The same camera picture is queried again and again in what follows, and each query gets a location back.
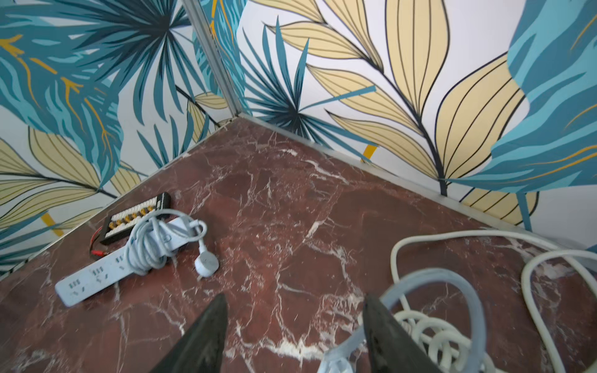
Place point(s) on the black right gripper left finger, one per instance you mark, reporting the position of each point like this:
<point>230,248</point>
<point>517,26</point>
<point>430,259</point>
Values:
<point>201,347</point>

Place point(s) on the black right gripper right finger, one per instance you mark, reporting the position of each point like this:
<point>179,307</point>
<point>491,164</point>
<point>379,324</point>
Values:
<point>390,348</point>

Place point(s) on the black balance charging board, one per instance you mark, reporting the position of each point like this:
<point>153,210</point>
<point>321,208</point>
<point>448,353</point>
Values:
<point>119,225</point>

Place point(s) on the aluminium frame post left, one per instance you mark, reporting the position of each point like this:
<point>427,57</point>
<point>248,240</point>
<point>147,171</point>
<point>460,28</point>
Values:
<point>211,51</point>

